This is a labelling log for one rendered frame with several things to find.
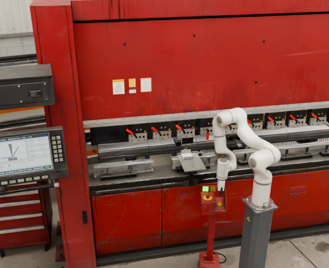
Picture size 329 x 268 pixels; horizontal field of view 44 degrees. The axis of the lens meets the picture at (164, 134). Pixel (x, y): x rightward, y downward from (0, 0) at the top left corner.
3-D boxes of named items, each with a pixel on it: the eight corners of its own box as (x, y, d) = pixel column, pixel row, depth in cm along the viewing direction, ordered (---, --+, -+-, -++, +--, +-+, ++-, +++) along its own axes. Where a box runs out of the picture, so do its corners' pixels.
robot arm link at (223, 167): (224, 169, 319) (214, 172, 316) (225, 155, 312) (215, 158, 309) (230, 175, 312) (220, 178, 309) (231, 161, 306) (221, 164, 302)
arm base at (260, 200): (279, 207, 281) (282, 184, 272) (255, 214, 274) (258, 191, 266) (263, 192, 296) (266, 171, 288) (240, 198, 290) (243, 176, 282)
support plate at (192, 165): (184, 172, 324) (184, 171, 323) (177, 156, 347) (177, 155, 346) (206, 169, 327) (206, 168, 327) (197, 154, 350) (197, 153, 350)
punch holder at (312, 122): (309, 126, 358) (312, 109, 350) (304, 122, 365) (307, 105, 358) (325, 125, 360) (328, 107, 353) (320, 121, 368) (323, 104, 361)
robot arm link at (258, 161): (275, 182, 276) (279, 151, 265) (256, 190, 266) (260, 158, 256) (262, 174, 285) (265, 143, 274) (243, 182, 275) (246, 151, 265)
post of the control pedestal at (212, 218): (206, 261, 356) (209, 211, 332) (206, 257, 361) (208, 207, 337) (212, 261, 356) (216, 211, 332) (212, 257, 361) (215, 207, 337)
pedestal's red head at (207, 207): (200, 215, 328) (201, 196, 320) (200, 203, 342) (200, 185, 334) (225, 215, 327) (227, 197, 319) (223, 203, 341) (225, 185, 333)
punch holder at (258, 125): (245, 132, 347) (247, 114, 340) (241, 128, 354) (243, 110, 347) (262, 131, 350) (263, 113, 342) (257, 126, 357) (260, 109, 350)
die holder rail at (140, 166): (94, 177, 338) (93, 167, 334) (93, 174, 343) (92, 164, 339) (153, 171, 347) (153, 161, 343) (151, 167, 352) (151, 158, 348)
